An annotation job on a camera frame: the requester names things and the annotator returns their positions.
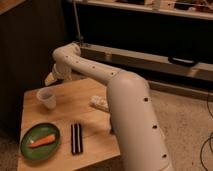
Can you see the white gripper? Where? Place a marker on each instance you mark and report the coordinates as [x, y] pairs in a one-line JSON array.
[[58, 72]]

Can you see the wooden table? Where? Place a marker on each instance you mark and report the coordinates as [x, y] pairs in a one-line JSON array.
[[72, 106]]

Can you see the green ceramic bowl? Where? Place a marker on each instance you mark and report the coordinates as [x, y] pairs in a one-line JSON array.
[[37, 132]]

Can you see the metal pole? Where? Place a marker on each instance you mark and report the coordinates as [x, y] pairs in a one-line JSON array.
[[79, 36]]

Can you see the black case handle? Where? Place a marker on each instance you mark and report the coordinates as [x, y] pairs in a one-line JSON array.
[[186, 63]]

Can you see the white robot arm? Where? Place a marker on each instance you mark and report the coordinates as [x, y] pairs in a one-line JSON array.
[[134, 122]]

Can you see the black striped eraser block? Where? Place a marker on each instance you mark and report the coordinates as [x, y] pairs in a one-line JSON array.
[[76, 139]]

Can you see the long grey case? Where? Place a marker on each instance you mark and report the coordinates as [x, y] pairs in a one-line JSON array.
[[146, 61]]

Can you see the orange carrot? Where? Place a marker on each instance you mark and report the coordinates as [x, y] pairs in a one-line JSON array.
[[43, 141]]

